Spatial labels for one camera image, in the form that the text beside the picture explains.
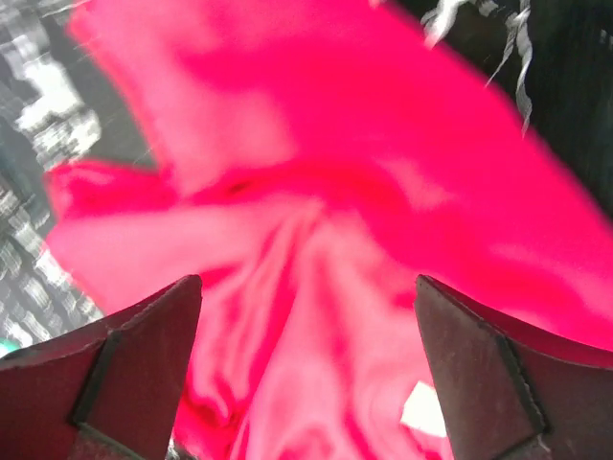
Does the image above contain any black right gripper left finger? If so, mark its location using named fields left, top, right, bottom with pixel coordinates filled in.
left=1, top=275, right=201, bottom=459

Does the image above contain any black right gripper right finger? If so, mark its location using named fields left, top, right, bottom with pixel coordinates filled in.
left=415, top=275, right=612, bottom=459

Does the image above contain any pink t shirt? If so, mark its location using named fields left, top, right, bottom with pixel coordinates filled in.
left=47, top=1, right=612, bottom=459

